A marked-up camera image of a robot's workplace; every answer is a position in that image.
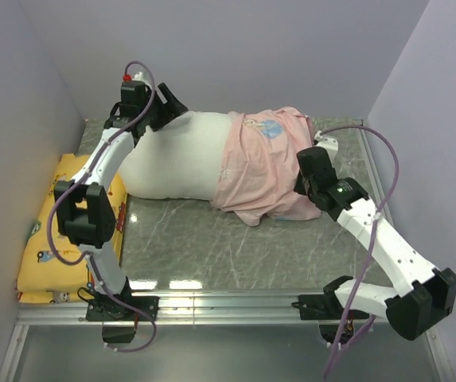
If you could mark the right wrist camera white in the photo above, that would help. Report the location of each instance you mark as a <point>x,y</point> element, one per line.
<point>327,142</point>

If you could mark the yellow car print pillow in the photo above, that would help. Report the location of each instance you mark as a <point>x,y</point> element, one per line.
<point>42,278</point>

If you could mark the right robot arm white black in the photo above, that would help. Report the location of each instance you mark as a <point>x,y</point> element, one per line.
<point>420,295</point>

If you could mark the aluminium mounting rail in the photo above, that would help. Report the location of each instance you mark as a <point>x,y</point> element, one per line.
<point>190,307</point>

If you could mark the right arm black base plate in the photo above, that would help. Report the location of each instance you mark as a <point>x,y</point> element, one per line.
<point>318,307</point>

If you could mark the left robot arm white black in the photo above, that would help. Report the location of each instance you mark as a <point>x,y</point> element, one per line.
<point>82,212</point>

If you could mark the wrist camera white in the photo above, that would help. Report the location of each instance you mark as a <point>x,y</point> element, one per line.
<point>138,76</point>
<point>327,142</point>

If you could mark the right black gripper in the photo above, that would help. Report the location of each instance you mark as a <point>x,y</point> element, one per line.
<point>299,186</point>

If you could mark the white pillow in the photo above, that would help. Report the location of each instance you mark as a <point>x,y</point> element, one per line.
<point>180,161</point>

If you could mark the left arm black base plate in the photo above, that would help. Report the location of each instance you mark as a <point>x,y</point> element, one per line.
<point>132,310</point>

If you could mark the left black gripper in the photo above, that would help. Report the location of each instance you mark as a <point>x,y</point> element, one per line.
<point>170,110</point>

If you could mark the purple princess print pillowcase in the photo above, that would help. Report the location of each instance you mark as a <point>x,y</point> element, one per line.
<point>259,167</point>

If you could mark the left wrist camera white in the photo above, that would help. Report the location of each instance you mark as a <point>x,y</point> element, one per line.
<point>138,76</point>

